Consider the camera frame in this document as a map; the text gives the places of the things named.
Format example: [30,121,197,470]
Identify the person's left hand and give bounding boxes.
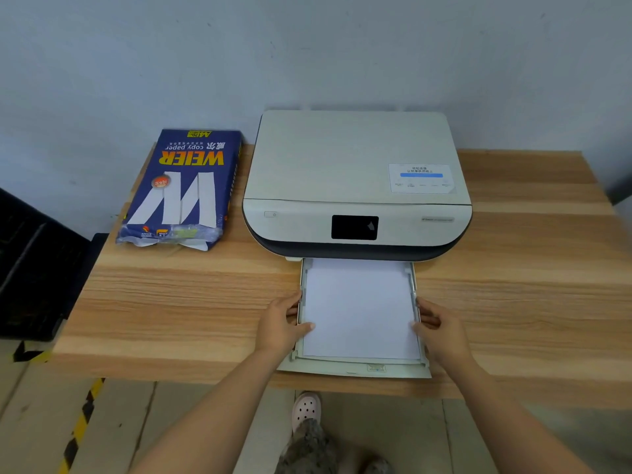
[254,290,316,361]

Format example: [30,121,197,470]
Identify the person's right hand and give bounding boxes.
[412,296,477,373]

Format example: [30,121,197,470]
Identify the white paper sheets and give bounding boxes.
[301,257,421,362]

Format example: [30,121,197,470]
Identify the white printer tray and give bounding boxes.
[276,257,433,380]

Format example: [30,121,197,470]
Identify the blue copy paper ream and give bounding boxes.
[116,128,244,252]

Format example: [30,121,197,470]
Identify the person's left forearm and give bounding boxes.
[128,348,280,474]

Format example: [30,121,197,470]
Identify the person's right forearm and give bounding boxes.
[454,362,596,474]

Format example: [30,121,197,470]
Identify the white printer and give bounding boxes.
[240,109,474,263]

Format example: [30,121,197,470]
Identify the white perforated clog shoe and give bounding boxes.
[290,391,323,435]

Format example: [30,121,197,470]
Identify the patterned grey trousers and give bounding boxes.
[274,418,396,474]

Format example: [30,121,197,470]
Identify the black flatbed scanner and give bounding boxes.
[64,233,109,321]

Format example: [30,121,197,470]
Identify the yellow black hazard tape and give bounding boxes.
[57,377,106,474]
[12,340,54,364]

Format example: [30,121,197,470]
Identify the black plastic crate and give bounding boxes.
[0,187,92,342]

